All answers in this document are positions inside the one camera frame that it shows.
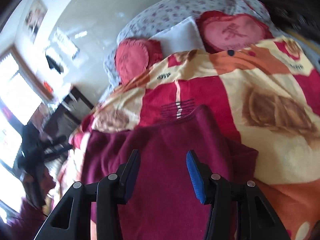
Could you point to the wall poster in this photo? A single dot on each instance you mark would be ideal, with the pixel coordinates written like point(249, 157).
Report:
point(36, 18)

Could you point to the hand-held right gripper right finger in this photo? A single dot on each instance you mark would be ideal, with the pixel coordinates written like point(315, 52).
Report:
point(196, 177)

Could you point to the red window sticker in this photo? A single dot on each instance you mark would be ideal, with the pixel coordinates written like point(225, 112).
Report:
point(48, 87)

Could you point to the white wall sign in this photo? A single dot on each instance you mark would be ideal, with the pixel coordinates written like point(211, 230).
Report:
point(66, 41)

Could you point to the maroon sweatshirt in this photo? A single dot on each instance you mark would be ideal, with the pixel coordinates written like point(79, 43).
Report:
point(162, 155)

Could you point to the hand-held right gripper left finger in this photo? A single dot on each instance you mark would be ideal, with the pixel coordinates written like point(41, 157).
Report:
point(133, 175)

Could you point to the window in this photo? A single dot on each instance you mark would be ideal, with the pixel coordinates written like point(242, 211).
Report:
point(12, 90)

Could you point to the black wall-mounted device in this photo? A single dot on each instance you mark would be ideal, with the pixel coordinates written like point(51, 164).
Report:
point(55, 63)

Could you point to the person's left forearm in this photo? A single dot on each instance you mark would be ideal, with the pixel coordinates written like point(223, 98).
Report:
point(27, 217)

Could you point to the dark wooden desk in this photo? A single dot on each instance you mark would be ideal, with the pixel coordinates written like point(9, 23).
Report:
point(72, 100)

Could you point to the red heart-shaped cushion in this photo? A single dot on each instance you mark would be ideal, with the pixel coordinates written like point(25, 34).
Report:
point(132, 55)
point(232, 33)

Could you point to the floral pillow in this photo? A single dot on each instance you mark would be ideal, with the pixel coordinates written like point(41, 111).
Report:
point(170, 12)

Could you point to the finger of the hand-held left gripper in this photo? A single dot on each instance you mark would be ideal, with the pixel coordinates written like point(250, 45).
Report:
point(57, 146)

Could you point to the dark carved headboard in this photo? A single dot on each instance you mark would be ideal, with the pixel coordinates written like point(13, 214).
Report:
point(287, 7)

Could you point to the white pillow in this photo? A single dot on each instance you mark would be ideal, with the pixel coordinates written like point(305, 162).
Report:
point(177, 36)

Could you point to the red orange printed blanket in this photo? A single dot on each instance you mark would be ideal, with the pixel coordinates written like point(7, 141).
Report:
point(275, 92)

